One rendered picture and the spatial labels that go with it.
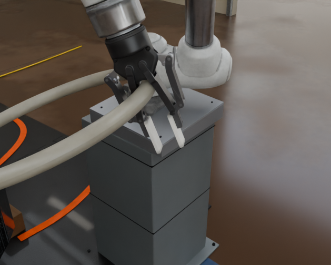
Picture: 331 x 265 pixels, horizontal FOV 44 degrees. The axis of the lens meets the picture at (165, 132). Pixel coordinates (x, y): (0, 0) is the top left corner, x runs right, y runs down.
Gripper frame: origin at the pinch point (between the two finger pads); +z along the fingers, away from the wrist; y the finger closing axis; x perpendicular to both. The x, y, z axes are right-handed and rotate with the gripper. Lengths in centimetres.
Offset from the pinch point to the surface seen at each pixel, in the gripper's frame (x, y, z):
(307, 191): -152, -22, 125
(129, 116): 10.8, 1.2, -8.7
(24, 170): 22.8, 14.3, -9.5
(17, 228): -91, 126, 67
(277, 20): -514, -46, 95
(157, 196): -62, 32, 50
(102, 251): -83, 80, 86
